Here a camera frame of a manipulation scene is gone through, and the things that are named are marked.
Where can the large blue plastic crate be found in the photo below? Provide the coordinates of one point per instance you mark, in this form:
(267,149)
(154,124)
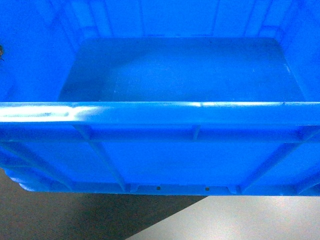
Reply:
(161,97)

